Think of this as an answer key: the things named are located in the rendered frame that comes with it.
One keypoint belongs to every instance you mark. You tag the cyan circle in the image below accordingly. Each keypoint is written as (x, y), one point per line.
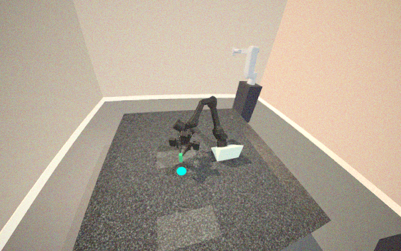
(181, 171)

